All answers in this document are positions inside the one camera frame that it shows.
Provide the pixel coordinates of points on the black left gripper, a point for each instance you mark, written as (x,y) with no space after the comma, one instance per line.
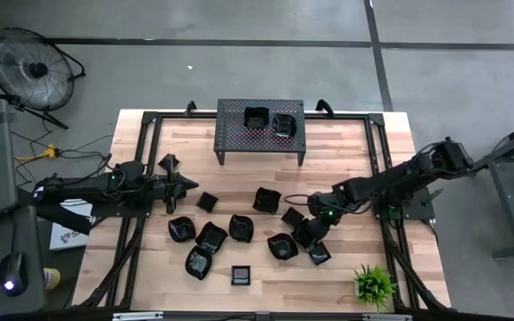
(168,187)

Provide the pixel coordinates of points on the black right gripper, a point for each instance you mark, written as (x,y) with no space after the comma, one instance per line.
(316,232)

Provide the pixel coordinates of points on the black curved square plate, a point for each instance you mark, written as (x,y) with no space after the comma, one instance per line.
(211,237)
(297,232)
(256,118)

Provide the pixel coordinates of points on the small square black plate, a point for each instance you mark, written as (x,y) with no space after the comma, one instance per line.
(320,255)
(292,217)
(207,202)
(240,275)

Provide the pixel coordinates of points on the black rounded mini plate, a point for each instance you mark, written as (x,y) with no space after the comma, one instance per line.
(282,246)
(198,263)
(181,229)
(241,228)
(284,125)

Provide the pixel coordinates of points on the black trays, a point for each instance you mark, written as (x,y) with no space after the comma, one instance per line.
(267,200)

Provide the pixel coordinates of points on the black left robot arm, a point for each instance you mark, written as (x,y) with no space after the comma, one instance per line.
(83,187)

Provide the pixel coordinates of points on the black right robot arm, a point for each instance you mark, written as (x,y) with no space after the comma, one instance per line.
(386,180)

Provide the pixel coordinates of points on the black perforated metal shelf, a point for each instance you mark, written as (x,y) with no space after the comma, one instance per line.
(234,138)

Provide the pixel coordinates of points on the black table clamp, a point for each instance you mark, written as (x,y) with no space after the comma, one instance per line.
(191,108)
(325,107)

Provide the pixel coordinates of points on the green artificial plant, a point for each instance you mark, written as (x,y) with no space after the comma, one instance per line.
(374,285)

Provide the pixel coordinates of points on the black slanted strut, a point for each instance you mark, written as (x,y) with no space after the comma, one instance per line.
(60,216)

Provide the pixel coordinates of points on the white cardboard box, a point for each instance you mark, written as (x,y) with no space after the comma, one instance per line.
(67,236)

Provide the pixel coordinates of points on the yellow power plug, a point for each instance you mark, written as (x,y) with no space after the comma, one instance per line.
(52,152)

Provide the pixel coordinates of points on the grey desk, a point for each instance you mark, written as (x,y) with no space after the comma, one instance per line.
(34,232)

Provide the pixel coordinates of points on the yellow cup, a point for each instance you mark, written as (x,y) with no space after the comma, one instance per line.
(52,278)

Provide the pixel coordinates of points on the black floor fan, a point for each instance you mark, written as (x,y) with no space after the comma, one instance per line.
(37,69)

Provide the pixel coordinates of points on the black computer mouse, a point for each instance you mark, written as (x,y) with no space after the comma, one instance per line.
(13,273)

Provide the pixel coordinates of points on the grey metal cart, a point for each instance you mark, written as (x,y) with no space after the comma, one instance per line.
(513,196)

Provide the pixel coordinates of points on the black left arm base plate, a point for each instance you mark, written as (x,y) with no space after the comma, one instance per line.
(123,211)

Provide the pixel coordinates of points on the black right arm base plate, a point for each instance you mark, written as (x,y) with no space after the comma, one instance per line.
(417,210)

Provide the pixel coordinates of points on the silver metal bracket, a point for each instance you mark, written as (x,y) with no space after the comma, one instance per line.
(137,316)
(386,317)

